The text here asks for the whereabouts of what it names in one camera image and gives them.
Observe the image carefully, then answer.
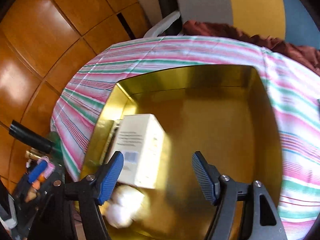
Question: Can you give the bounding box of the white plastic bag bundle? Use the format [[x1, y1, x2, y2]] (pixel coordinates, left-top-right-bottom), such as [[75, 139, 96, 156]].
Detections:
[[104, 185, 149, 229]]

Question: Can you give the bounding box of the white cardboard box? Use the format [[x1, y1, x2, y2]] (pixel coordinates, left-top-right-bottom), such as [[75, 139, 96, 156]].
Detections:
[[110, 114, 165, 189]]

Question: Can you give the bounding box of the striped pink green bedsheet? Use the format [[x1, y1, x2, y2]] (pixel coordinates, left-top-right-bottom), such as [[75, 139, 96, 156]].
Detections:
[[50, 36, 319, 239]]

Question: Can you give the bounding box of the maroon blanket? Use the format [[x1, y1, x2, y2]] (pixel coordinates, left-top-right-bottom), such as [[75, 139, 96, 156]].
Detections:
[[182, 20, 320, 75]]

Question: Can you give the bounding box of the grey yellow blue headboard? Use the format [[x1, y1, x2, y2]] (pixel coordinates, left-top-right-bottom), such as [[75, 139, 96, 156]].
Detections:
[[177, 0, 319, 48]]

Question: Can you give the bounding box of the black cylinder post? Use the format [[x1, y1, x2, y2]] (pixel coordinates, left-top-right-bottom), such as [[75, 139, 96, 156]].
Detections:
[[9, 120, 54, 154]]

